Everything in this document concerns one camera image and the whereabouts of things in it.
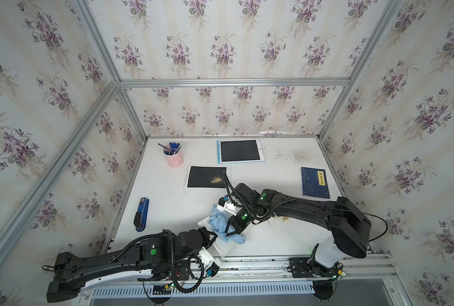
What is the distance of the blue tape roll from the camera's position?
2.71 ft

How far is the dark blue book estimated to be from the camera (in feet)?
3.17

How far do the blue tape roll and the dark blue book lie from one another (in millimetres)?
795
